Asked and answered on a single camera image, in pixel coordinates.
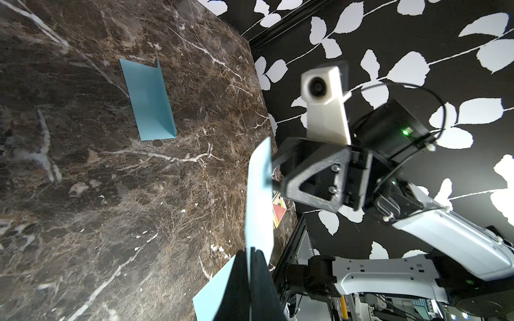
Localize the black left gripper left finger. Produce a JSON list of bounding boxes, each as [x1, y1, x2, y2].
[[214, 250, 250, 321]]

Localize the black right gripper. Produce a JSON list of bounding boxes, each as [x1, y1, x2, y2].
[[272, 137, 393, 212]]

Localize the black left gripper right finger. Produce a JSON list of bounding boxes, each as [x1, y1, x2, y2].
[[250, 247, 286, 321]]

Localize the pale blue square paper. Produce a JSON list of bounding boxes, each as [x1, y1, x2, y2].
[[193, 138, 274, 320]]

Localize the light blue square paper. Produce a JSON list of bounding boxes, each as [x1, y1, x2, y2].
[[120, 59, 177, 141]]

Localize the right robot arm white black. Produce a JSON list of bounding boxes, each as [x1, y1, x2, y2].
[[273, 100, 513, 320]]

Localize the yellow red card box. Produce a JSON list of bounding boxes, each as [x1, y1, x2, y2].
[[273, 192, 287, 229]]

